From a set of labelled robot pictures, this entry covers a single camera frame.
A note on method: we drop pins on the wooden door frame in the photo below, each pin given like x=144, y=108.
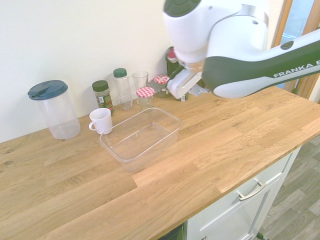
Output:
x=283, y=15

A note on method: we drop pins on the clear plastic container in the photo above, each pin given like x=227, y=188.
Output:
x=140, y=140

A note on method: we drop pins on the clear pitcher blue lid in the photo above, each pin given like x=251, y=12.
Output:
x=57, y=112

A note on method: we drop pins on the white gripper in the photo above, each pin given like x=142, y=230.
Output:
x=180, y=85

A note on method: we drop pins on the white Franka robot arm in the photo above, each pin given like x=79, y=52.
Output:
x=237, y=75

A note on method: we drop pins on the tall clear glass mug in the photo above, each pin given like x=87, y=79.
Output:
x=140, y=80

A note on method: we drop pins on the white mug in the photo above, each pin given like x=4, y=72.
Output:
x=102, y=120

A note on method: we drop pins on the clear bottle green lid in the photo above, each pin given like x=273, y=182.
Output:
x=122, y=92

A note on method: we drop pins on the small green jar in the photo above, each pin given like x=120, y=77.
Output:
x=184, y=98

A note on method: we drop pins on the dark green shaker bottle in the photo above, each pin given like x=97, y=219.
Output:
x=170, y=68

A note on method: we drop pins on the spice jar dark lid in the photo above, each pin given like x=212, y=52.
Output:
x=102, y=96

